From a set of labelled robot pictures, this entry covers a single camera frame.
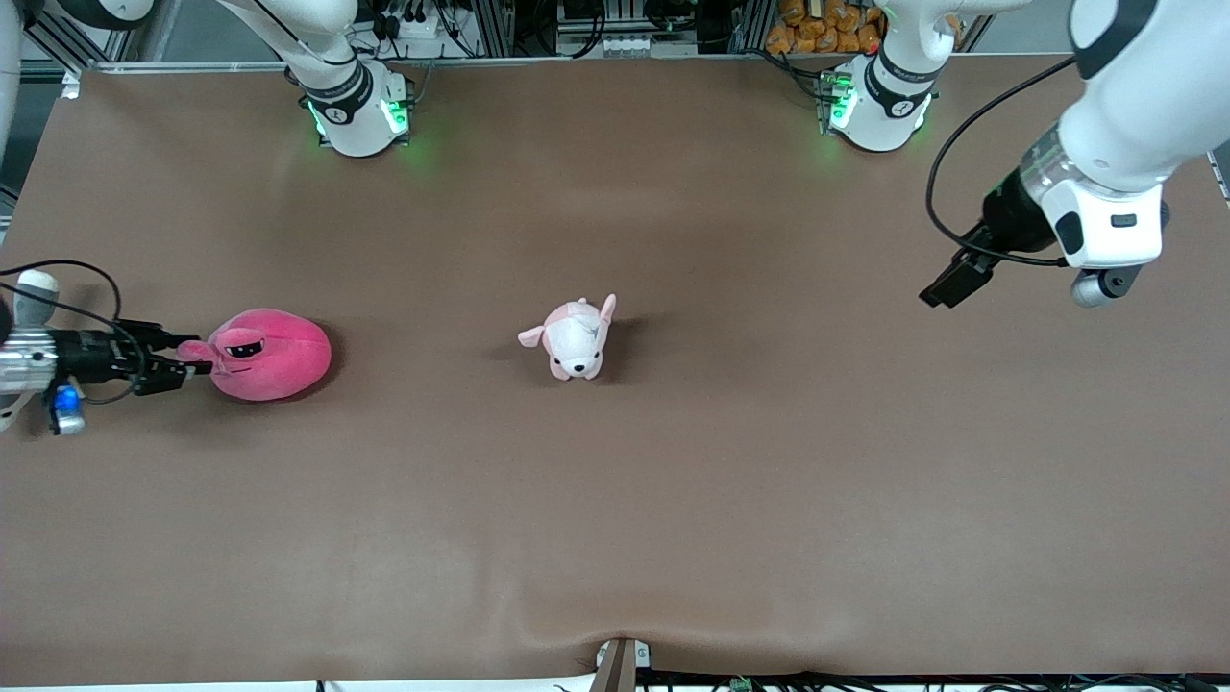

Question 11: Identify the bright pink round plush toy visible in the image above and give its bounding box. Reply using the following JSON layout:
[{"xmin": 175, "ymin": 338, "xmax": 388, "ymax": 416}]
[{"xmin": 176, "ymin": 308, "xmax": 333, "ymax": 403}]

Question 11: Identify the grey white plush toy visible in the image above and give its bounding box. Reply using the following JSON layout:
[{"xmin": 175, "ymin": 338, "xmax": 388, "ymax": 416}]
[{"xmin": 12, "ymin": 271, "xmax": 61, "ymax": 330}]

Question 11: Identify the pale pink dog plush toy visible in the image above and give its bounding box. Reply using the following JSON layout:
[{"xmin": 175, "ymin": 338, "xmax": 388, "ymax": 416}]
[{"xmin": 517, "ymin": 293, "xmax": 618, "ymax": 383}]

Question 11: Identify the orange round items pile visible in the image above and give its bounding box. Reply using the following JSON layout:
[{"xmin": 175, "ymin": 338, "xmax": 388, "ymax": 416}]
[{"xmin": 766, "ymin": 0, "xmax": 887, "ymax": 56}]

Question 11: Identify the white power strip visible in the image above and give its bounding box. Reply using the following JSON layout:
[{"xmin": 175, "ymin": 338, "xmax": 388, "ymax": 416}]
[{"xmin": 378, "ymin": 0, "xmax": 455, "ymax": 41}]

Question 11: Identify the brown table cover mat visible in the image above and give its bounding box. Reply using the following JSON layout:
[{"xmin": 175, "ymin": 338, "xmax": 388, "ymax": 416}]
[{"xmin": 0, "ymin": 53, "xmax": 1230, "ymax": 688}]

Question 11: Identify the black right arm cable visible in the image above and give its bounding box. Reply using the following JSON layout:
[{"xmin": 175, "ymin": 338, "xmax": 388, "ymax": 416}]
[{"xmin": 0, "ymin": 258, "xmax": 147, "ymax": 407}]

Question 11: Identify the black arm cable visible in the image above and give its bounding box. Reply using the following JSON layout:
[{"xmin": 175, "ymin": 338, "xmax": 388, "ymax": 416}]
[
  {"xmin": 0, "ymin": 258, "xmax": 147, "ymax": 407},
  {"xmin": 925, "ymin": 56, "xmax": 1079, "ymax": 268}
]

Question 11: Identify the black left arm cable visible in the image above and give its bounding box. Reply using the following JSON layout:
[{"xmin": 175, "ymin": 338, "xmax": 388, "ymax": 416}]
[{"xmin": 925, "ymin": 56, "xmax": 1079, "ymax": 268}]

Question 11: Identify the aluminium table edge rail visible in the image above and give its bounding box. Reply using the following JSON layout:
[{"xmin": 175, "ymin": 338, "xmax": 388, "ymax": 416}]
[{"xmin": 82, "ymin": 50, "xmax": 1077, "ymax": 74}]

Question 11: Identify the aluminium camera mount post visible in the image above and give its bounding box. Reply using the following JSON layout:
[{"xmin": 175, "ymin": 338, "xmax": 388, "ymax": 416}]
[{"xmin": 591, "ymin": 636, "xmax": 652, "ymax": 692}]

